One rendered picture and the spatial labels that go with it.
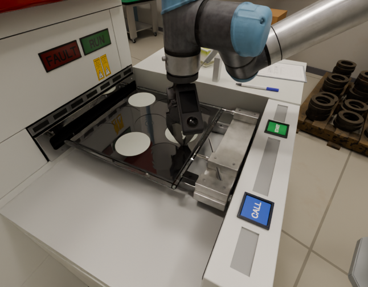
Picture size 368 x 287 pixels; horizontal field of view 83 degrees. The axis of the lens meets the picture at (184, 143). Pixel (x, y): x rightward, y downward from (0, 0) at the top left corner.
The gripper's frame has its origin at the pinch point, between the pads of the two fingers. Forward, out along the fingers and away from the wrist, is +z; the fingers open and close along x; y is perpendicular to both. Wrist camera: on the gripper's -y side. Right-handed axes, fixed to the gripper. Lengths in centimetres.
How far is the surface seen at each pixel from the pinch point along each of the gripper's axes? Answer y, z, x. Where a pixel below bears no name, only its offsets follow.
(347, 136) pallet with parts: 68, 77, -151
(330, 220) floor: 8, 91, -99
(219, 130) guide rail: 13.0, 7.7, -14.9
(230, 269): -33.1, -4.8, -2.0
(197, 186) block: -13.7, 1.4, -1.2
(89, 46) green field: 27.3, -18.2, 24.4
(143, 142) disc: 3.7, 1.2, 11.4
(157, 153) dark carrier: -1.4, 1.4, 7.6
